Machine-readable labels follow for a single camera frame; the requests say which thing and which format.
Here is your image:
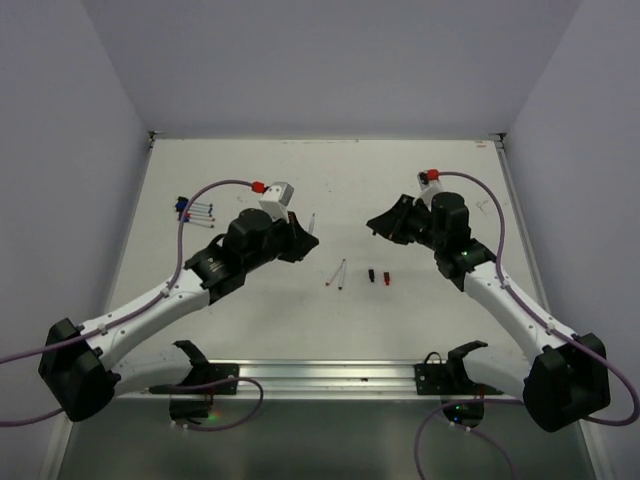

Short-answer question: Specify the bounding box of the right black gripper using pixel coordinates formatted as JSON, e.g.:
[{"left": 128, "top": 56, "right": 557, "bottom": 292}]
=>
[{"left": 368, "top": 192, "right": 445, "bottom": 251}]

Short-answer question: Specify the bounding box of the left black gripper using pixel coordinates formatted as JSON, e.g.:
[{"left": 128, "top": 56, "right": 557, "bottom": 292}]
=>
[{"left": 242, "top": 209, "right": 317, "bottom": 272}]

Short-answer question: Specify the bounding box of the red marker pen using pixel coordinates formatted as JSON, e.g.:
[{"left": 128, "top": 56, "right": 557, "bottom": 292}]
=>
[
  {"left": 178, "top": 212, "right": 215, "bottom": 229},
  {"left": 325, "top": 259, "right": 344, "bottom": 286}
]

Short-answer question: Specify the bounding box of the blue marker pen top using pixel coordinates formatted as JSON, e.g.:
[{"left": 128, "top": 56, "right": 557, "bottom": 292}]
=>
[{"left": 174, "top": 196, "right": 213, "bottom": 210}]

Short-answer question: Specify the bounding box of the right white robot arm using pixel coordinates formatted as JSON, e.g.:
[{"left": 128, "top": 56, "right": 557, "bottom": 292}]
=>
[{"left": 366, "top": 192, "right": 611, "bottom": 432}]

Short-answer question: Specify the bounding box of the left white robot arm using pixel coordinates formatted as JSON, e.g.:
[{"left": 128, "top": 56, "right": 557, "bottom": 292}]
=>
[{"left": 38, "top": 209, "right": 319, "bottom": 422}]

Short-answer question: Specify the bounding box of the left controller board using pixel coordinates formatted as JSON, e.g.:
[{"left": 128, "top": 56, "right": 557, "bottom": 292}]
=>
[{"left": 169, "top": 397, "right": 219, "bottom": 425}]

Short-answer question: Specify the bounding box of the controller board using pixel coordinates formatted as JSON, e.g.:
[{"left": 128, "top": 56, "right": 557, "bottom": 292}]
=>
[
  {"left": 169, "top": 397, "right": 219, "bottom": 425},
  {"left": 443, "top": 402, "right": 485, "bottom": 428}
]

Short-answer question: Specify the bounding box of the right controller board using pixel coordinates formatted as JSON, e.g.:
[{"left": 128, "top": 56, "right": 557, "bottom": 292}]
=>
[{"left": 443, "top": 402, "right": 485, "bottom": 428}]

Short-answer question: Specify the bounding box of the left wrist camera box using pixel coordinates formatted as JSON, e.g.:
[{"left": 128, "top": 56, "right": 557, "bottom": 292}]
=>
[{"left": 259, "top": 182, "right": 294, "bottom": 222}]

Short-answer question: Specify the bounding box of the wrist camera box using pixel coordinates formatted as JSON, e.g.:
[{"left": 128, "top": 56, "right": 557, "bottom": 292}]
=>
[
  {"left": 417, "top": 169, "right": 445, "bottom": 207},
  {"left": 259, "top": 182, "right": 294, "bottom": 222}
]

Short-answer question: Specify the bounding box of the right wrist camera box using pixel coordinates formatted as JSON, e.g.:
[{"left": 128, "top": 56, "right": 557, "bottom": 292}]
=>
[{"left": 417, "top": 169, "right": 445, "bottom": 207}]

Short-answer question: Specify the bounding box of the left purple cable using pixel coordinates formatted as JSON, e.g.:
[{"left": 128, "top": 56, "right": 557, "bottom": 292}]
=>
[{"left": 0, "top": 178, "right": 266, "bottom": 432}]

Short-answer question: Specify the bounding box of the purple cable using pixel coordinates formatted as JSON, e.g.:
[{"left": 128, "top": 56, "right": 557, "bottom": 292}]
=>
[
  {"left": 0, "top": 178, "right": 266, "bottom": 432},
  {"left": 417, "top": 169, "right": 636, "bottom": 480}
]

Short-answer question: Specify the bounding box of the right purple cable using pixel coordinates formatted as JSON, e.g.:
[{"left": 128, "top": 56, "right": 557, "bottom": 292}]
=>
[{"left": 417, "top": 169, "right": 636, "bottom": 480}]

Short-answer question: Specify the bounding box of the aluminium mounting rail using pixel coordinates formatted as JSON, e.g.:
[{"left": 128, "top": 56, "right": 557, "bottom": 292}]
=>
[{"left": 62, "top": 357, "right": 591, "bottom": 401}]

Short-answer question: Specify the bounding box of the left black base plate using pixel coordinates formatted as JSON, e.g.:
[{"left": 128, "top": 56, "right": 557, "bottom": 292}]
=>
[{"left": 148, "top": 362, "right": 241, "bottom": 396}]

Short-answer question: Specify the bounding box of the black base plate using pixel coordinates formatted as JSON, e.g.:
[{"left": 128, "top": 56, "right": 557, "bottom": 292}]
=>
[
  {"left": 148, "top": 362, "right": 241, "bottom": 396},
  {"left": 413, "top": 363, "right": 503, "bottom": 396}
]

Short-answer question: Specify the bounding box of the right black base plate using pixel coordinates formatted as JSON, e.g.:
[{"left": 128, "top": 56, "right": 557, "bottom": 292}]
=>
[{"left": 413, "top": 363, "right": 503, "bottom": 396}]

